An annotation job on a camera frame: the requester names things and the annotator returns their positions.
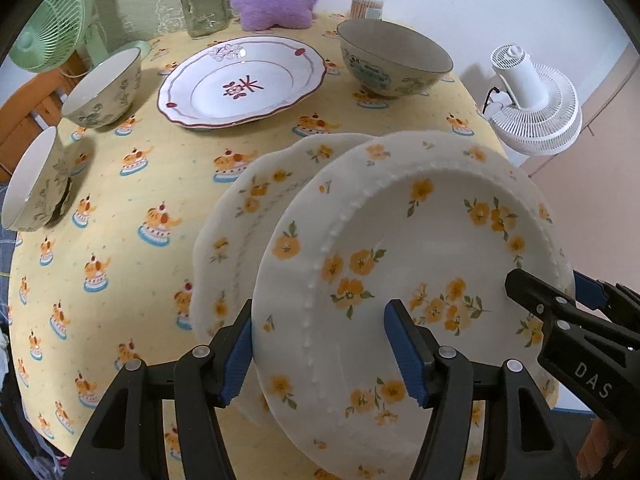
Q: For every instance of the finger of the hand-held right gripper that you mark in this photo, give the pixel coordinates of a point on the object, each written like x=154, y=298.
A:
x=590, y=290
x=535, y=295

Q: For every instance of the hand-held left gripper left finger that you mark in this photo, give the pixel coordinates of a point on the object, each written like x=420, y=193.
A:
x=237, y=355

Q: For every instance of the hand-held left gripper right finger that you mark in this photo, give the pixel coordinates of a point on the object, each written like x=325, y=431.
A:
x=406, y=355

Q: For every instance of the yellow flower plate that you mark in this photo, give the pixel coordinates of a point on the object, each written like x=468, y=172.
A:
x=450, y=270
x=235, y=240

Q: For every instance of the red pattern white plate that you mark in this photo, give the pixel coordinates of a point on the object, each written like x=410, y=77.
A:
x=280, y=90

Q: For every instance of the white floral bowl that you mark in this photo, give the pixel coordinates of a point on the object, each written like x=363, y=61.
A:
x=100, y=85
x=30, y=180

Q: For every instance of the green rim floral bowl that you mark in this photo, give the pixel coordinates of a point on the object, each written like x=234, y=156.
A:
x=390, y=45

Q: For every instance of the person's right hand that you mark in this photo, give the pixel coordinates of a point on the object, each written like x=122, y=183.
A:
x=595, y=442

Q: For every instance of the white desk fan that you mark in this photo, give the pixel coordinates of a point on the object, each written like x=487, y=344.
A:
x=540, y=110

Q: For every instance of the yellow printed tablecloth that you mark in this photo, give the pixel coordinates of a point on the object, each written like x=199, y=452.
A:
x=175, y=175

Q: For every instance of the blue plaid blanket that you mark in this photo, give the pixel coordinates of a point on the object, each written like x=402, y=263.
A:
x=6, y=250

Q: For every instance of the wooden chair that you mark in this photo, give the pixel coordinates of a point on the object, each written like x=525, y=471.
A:
x=25, y=110

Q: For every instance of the cotton swab container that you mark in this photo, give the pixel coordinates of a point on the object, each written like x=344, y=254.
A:
x=367, y=7

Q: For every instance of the glass jar with black lid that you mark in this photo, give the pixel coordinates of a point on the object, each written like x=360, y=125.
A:
x=205, y=10

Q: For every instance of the green desk fan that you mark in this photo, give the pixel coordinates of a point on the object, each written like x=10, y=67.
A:
x=50, y=30

